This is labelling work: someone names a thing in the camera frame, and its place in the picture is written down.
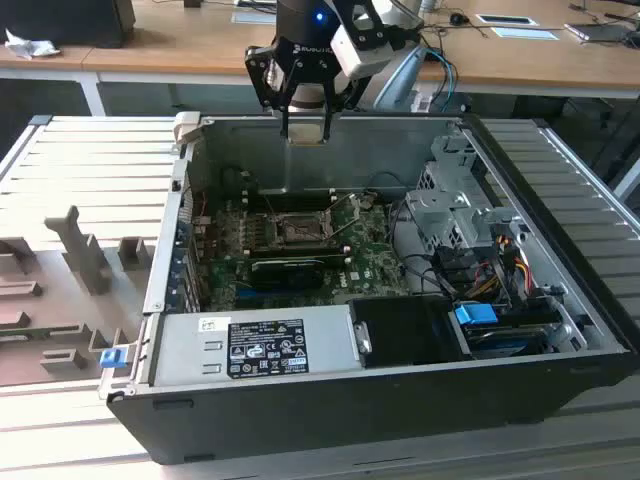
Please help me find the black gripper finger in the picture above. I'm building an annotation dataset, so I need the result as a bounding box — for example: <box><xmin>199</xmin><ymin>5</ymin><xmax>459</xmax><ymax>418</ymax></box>
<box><xmin>316</xmin><ymin>63</ymin><xmax>375</xmax><ymax>144</ymax></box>
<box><xmin>244</xmin><ymin>44</ymin><xmax>297</xmax><ymax>140</ymax></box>

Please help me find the metal socket cover frame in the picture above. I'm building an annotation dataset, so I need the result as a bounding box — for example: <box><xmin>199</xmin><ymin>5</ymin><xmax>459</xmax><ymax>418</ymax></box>
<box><xmin>322</xmin><ymin>192</ymin><xmax>365</xmax><ymax>240</ymax></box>

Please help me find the black RAM slot row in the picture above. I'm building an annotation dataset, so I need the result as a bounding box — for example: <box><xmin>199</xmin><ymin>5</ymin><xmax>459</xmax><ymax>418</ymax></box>
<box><xmin>245</xmin><ymin>188</ymin><xmax>337</xmax><ymax>213</ymax></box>
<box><xmin>243</xmin><ymin>242</ymin><xmax>352</xmax><ymax>267</ymax></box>

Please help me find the CPU socket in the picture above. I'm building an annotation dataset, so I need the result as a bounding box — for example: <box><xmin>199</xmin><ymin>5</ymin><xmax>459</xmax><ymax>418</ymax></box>
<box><xmin>268</xmin><ymin>210</ymin><xmax>335</xmax><ymax>247</ymax></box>

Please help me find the wooden office desk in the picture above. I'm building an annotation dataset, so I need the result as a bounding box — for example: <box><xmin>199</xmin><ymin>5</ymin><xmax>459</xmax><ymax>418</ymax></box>
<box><xmin>81</xmin><ymin>0</ymin><xmax>640</xmax><ymax>101</ymax></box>
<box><xmin>0</xmin><ymin>0</ymin><xmax>137</xmax><ymax>117</ymax></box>

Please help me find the pale blue teach pendant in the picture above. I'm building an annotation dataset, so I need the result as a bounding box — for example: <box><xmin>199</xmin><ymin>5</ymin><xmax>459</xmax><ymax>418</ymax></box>
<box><xmin>374</xmin><ymin>46</ymin><xmax>427</xmax><ymax>114</ymax></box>

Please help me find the green motherboard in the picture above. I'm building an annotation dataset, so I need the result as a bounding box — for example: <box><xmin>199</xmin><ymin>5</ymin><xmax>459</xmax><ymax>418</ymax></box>
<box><xmin>192</xmin><ymin>189</ymin><xmax>416</xmax><ymax>314</ymax></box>

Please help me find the silver metal drive cage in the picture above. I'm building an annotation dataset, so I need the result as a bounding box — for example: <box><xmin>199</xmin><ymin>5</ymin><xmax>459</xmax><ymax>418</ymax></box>
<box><xmin>403</xmin><ymin>133</ymin><xmax>522</xmax><ymax>252</ymax></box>

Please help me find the black graphics card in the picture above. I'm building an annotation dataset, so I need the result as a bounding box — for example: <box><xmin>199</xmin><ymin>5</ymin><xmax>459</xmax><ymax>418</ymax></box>
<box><xmin>248</xmin><ymin>257</ymin><xmax>325</xmax><ymax>292</ymax></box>

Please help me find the large black box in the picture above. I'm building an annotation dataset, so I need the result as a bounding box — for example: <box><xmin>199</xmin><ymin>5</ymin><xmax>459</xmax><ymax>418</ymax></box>
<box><xmin>0</xmin><ymin>0</ymin><xmax>137</xmax><ymax>50</ymax></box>

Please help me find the flat white desk plate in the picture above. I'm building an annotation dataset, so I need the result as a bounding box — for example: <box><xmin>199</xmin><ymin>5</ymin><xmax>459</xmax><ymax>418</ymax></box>
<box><xmin>488</xmin><ymin>26</ymin><xmax>565</xmax><ymax>42</ymax></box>

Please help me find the crumpled white paper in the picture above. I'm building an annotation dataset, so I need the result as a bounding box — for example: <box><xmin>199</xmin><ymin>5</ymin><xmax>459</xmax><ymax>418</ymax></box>
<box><xmin>4</xmin><ymin>27</ymin><xmax>62</xmax><ymax>61</ymax></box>

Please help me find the blue disk carrier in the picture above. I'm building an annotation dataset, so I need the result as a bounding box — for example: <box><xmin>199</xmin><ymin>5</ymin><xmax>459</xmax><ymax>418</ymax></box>
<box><xmin>453</xmin><ymin>301</ymin><xmax>499</xmax><ymax>330</ymax></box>

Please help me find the silver power supply unit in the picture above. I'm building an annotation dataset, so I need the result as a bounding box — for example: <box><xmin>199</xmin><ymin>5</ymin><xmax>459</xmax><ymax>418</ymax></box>
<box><xmin>148</xmin><ymin>305</ymin><xmax>365</xmax><ymax>387</ymax></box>

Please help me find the grey closed laptop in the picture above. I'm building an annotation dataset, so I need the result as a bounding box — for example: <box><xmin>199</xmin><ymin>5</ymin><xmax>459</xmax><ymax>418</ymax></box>
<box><xmin>563</xmin><ymin>21</ymin><xmax>635</xmax><ymax>46</ymax></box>

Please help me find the brown parts rack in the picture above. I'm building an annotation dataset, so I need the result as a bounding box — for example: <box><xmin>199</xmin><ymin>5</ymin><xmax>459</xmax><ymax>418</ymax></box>
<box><xmin>0</xmin><ymin>203</ymin><xmax>157</xmax><ymax>387</ymax></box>

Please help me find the black open PC case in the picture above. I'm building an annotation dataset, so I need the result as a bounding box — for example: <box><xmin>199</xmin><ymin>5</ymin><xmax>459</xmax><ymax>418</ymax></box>
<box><xmin>97</xmin><ymin>112</ymin><xmax>640</xmax><ymax>466</ymax></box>

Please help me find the small blue case latch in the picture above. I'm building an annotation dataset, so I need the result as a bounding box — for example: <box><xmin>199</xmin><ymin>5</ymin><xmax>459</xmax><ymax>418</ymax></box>
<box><xmin>99</xmin><ymin>347</ymin><xmax>126</xmax><ymax>370</ymax></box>

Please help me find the green RAM stick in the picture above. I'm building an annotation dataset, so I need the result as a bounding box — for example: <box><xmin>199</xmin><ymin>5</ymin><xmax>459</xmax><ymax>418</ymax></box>
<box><xmin>0</xmin><ymin>326</ymin><xmax>84</xmax><ymax>342</ymax></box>

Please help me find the grey desk cable hatch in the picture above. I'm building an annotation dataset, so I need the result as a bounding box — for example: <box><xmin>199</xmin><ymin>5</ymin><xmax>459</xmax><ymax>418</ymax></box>
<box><xmin>231</xmin><ymin>9</ymin><xmax>279</xmax><ymax>26</ymax></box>
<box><xmin>473</xmin><ymin>13</ymin><xmax>540</xmax><ymax>27</ymax></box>

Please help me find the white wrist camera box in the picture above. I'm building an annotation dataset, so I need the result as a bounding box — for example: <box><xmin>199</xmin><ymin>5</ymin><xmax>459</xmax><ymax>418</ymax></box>
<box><xmin>331</xmin><ymin>22</ymin><xmax>395</xmax><ymax>81</ymax></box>

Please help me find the beige case release handle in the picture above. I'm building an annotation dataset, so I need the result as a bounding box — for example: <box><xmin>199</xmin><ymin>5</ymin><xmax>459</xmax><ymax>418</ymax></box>
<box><xmin>172</xmin><ymin>111</ymin><xmax>203</xmax><ymax>162</ymax></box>

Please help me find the thin blue cable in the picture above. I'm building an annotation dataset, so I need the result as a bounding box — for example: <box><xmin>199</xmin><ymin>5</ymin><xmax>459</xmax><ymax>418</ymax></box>
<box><xmin>423</xmin><ymin>46</ymin><xmax>460</xmax><ymax>114</ymax></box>

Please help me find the coloured power wire bundle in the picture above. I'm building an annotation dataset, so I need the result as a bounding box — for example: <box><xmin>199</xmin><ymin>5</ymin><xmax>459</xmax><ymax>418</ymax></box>
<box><xmin>472</xmin><ymin>233</ymin><xmax>532</xmax><ymax>302</ymax></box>

